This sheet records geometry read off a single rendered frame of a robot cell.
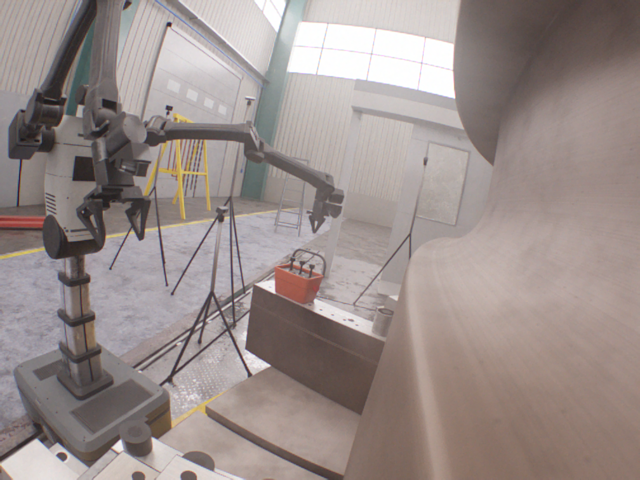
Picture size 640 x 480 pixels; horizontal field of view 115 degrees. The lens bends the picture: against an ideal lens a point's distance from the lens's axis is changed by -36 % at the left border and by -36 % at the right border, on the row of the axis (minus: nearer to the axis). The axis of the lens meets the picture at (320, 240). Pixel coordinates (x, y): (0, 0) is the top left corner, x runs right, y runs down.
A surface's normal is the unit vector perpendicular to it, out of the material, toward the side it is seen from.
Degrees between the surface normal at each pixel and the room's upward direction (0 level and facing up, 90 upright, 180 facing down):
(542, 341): 38
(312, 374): 90
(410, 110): 90
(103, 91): 68
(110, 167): 60
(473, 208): 90
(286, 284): 97
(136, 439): 0
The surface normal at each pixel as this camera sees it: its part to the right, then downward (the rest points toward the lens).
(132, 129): 0.91, -0.28
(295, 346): -0.54, 0.04
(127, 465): 0.19, -0.97
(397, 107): -0.19, 0.13
